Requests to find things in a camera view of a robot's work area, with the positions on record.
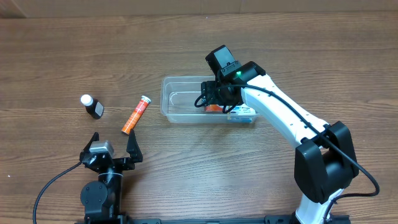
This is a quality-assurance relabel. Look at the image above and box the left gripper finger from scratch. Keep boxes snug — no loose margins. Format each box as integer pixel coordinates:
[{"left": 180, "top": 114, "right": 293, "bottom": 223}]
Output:
[
  {"left": 82, "top": 132, "right": 99, "bottom": 152},
  {"left": 126, "top": 130, "right": 143, "bottom": 163}
]

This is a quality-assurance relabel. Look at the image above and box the blue yellow VapoDrops box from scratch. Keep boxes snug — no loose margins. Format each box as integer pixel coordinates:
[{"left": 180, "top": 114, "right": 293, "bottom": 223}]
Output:
[{"left": 227, "top": 105, "right": 257, "bottom": 123}]

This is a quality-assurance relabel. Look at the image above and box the red white medicine box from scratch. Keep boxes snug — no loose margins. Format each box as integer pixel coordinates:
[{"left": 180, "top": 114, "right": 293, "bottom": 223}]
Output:
[{"left": 205, "top": 105, "right": 223, "bottom": 113}]

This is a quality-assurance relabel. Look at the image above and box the dark brown medicine bottle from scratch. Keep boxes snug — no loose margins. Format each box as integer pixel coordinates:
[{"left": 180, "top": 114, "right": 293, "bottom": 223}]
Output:
[{"left": 80, "top": 94, "right": 104, "bottom": 119}]

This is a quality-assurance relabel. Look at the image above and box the orange tablet tube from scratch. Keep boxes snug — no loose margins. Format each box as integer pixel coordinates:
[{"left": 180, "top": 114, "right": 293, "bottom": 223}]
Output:
[{"left": 121, "top": 95, "right": 151, "bottom": 135}]

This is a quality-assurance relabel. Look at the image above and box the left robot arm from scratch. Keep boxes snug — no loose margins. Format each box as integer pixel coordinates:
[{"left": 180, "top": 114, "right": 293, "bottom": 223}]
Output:
[{"left": 80, "top": 131, "right": 143, "bottom": 223}]

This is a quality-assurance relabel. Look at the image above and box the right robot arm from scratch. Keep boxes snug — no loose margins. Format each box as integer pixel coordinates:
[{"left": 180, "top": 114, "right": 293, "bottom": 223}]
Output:
[{"left": 195, "top": 59, "right": 359, "bottom": 223}]

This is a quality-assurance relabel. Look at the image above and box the clear plastic container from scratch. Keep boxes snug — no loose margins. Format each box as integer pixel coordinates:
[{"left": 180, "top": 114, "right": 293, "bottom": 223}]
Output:
[{"left": 160, "top": 75, "right": 261, "bottom": 124}]

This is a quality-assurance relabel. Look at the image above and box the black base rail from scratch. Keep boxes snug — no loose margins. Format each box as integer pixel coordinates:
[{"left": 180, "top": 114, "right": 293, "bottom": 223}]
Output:
[{"left": 74, "top": 214, "right": 352, "bottom": 224}]

